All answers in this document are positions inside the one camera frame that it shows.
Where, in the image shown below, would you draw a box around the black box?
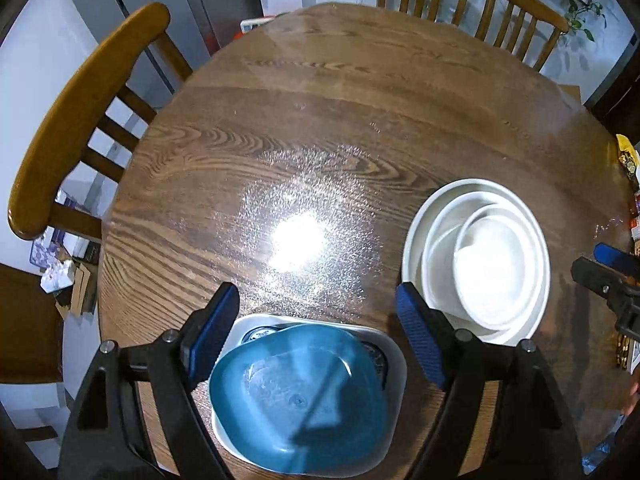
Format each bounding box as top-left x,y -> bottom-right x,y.
73,241 -> 102,264

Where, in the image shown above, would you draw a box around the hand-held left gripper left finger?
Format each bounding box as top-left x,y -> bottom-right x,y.
57,281 -> 241,480

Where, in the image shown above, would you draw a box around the white flat device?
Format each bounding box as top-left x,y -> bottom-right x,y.
234,15 -> 277,37

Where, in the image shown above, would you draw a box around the cardboard pieces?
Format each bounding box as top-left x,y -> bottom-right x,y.
54,264 -> 99,317

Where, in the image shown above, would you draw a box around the small white bowl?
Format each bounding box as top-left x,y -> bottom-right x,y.
453,204 -> 540,329

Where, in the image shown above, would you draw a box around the trailing green plant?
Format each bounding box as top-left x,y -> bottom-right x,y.
564,0 -> 609,42

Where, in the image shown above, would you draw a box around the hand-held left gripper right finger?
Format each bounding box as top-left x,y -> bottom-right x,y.
395,281 -> 584,480

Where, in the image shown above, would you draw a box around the blue bowl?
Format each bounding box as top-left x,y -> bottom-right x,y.
208,323 -> 392,476

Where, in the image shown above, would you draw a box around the purple patterned box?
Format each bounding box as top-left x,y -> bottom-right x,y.
29,236 -> 57,274

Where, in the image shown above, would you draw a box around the person's right hand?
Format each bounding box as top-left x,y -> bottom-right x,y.
622,380 -> 640,416

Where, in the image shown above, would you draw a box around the square patterned white plate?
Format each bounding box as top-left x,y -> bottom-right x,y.
210,313 -> 407,476

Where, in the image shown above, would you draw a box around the medium white bowl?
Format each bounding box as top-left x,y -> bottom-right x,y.
421,191 -> 547,334

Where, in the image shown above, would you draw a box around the large white bowl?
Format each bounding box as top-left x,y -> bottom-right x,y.
401,178 -> 552,347

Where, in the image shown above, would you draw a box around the grey refrigerator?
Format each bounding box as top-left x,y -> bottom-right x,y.
56,0 -> 264,112

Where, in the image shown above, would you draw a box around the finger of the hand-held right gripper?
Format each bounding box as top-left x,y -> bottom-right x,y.
571,256 -> 640,312
594,242 -> 640,282

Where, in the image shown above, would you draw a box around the yellow snack packet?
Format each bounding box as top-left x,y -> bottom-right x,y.
615,133 -> 640,182

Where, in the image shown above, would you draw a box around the white floral packet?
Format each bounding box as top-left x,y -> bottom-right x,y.
39,261 -> 77,294

